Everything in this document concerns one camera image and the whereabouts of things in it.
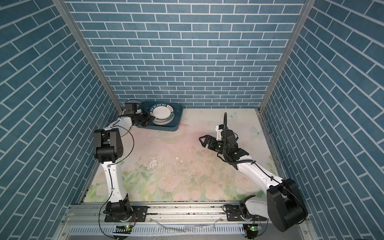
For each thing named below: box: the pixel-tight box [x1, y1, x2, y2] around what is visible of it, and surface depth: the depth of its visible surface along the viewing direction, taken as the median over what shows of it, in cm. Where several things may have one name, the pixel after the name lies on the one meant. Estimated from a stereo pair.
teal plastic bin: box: [161, 101, 184, 132], surface depth 114 cm
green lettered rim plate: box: [149, 103, 175, 126], surface depth 113 cm
